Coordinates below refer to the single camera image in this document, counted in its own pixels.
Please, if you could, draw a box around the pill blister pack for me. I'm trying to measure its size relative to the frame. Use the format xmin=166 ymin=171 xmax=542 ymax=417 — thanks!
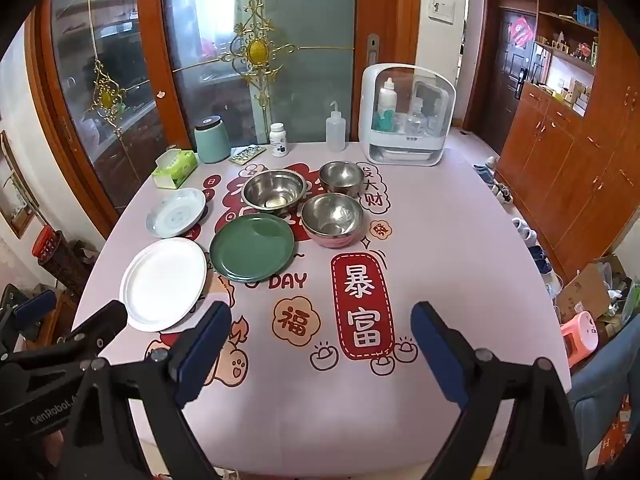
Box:
xmin=229 ymin=145 xmax=267 ymax=165

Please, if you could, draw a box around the pink steel bowl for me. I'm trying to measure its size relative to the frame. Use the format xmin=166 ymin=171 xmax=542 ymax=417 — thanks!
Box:
xmin=300 ymin=193 xmax=364 ymax=250

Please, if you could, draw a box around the printed pink tablecloth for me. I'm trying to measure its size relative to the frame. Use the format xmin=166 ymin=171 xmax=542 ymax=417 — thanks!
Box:
xmin=72 ymin=141 xmax=572 ymax=466

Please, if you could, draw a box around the white pill bottle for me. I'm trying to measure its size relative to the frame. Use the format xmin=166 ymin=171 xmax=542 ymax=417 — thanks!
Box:
xmin=270 ymin=123 xmax=289 ymax=157

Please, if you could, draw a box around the clear squeeze bottle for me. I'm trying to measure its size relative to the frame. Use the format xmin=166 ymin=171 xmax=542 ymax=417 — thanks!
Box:
xmin=325 ymin=101 xmax=346 ymax=152

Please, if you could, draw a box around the white sterilizer cabinet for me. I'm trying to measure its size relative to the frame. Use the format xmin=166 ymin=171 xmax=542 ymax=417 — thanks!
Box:
xmin=358 ymin=63 xmax=457 ymax=166

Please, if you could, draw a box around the blue chair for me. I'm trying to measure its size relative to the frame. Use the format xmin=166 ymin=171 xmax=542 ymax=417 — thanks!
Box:
xmin=570 ymin=310 xmax=640 ymax=441

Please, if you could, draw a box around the row of shoes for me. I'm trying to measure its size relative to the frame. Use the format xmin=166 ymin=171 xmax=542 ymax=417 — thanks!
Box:
xmin=472 ymin=156 xmax=563 ymax=296

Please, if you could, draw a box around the clear baby bottle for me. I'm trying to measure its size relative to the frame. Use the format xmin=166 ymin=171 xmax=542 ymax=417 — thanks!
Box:
xmin=406 ymin=97 xmax=429 ymax=136

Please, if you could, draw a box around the dark wooden entrance door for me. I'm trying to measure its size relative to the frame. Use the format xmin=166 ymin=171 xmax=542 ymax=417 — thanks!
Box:
xmin=462 ymin=0 xmax=540 ymax=133

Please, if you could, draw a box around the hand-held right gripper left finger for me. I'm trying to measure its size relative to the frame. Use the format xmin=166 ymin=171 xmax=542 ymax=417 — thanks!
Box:
xmin=60 ymin=301 xmax=233 ymax=480

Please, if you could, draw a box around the white baby bottle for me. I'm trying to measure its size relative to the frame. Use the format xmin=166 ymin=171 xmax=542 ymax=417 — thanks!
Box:
xmin=378 ymin=77 xmax=399 ymax=133

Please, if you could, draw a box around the wooden wall cabinet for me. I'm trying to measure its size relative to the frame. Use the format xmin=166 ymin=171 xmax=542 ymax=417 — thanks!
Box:
xmin=497 ymin=0 xmax=640 ymax=286

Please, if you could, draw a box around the wooden frame glass sliding door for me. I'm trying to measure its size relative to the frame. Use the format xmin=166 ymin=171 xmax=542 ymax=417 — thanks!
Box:
xmin=25 ymin=0 xmax=176 ymax=241
xmin=135 ymin=0 xmax=423 ymax=153

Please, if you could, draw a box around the framed wall picture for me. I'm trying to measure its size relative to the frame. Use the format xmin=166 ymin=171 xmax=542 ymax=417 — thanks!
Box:
xmin=0 ymin=130 xmax=41 ymax=238

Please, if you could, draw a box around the large steel bowl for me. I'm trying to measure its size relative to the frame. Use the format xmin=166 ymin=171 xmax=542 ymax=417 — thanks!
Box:
xmin=241 ymin=169 xmax=307 ymax=215

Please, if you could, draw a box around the mint green canister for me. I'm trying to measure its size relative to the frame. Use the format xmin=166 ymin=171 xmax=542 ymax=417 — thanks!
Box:
xmin=193 ymin=116 xmax=232 ymax=164

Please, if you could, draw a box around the blue patterned white plate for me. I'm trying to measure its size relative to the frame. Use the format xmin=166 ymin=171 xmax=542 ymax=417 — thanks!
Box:
xmin=145 ymin=187 xmax=207 ymax=239

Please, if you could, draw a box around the small steel bowl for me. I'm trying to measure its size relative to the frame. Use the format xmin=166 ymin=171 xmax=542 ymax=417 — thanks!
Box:
xmin=318 ymin=161 xmax=365 ymax=198

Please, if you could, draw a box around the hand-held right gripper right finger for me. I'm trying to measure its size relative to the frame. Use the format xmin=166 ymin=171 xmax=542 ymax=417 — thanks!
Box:
xmin=410 ymin=301 xmax=588 ymax=480

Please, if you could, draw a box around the orange paper bag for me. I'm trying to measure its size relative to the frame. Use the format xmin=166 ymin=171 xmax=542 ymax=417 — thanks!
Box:
xmin=595 ymin=395 xmax=635 ymax=468

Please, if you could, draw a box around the white wall switch panel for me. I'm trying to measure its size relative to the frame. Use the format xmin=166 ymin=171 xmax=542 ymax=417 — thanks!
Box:
xmin=429 ymin=0 xmax=456 ymax=23

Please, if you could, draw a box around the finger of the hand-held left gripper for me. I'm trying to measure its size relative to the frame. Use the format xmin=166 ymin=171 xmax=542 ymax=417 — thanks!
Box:
xmin=0 ymin=285 xmax=58 ymax=341
xmin=47 ymin=300 xmax=129 ymax=358

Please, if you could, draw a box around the pink plastic stool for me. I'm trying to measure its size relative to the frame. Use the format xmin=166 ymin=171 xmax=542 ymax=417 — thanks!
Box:
xmin=560 ymin=311 xmax=601 ymax=368

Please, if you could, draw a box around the green tissue pack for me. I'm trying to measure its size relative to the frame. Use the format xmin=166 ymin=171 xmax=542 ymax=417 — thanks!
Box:
xmin=152 ymin=149 xmax=198 ymax=190

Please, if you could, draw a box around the green plate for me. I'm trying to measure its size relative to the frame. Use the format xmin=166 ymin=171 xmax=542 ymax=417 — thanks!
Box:
xmin=209 ymin=213 xmax=297 ymax=283

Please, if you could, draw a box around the dark wicker basket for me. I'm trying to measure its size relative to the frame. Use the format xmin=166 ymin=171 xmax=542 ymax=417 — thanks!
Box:
xmin=37 ymin=232 xmax=95 ymax=292

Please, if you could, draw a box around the red door decoration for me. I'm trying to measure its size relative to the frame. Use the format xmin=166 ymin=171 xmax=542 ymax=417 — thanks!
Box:
xmin=508 ymin=16 xmax=535 ymax=46

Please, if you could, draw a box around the cardboard box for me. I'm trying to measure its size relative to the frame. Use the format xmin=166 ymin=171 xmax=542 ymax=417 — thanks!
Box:
xmin=556 ymin=255 xmax=631 ymax=323

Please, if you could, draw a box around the red basket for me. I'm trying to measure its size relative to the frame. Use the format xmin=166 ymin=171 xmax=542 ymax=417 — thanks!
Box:
xmin=31 ymin=225 xmax=63 ymax=261

